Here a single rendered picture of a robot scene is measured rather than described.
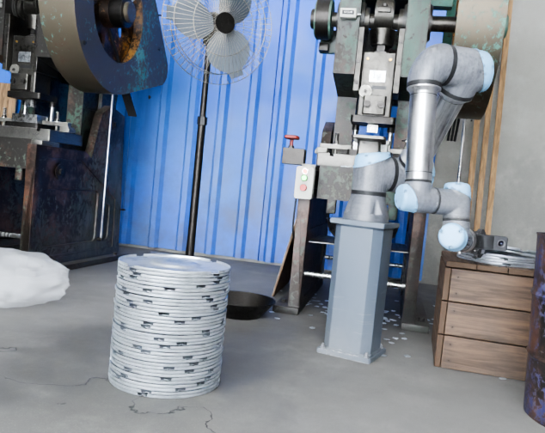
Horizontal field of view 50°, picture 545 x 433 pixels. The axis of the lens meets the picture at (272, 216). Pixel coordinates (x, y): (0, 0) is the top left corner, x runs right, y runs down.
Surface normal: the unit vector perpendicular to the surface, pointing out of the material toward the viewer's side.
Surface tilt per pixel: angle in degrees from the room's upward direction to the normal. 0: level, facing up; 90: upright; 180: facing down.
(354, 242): 90
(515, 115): 90
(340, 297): 90
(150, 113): 90
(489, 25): 106
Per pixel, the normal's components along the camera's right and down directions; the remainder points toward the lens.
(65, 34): -0.25, 0.54
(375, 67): -0.20, 0.04
